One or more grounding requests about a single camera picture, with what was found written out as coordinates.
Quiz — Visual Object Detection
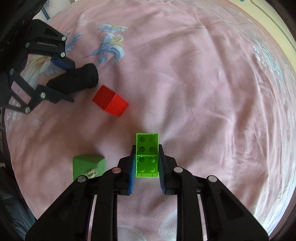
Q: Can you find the black foam roller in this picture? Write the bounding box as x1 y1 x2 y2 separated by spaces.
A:
46 63 99 94

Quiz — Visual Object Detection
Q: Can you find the bright green toy brick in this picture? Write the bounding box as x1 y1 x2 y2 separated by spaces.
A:
135 133 159 178

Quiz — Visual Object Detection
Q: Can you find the dark green wooden cube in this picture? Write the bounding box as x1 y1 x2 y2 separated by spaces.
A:
72 154 106 180

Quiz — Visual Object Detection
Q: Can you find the red block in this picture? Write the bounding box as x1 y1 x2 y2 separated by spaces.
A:
92 85 128 116

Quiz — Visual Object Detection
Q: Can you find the pink floral bed sheet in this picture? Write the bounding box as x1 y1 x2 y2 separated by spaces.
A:
4 1 295 234

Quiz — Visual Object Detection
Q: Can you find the cream bed headboard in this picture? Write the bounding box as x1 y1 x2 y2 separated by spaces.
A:
230 0 295 52

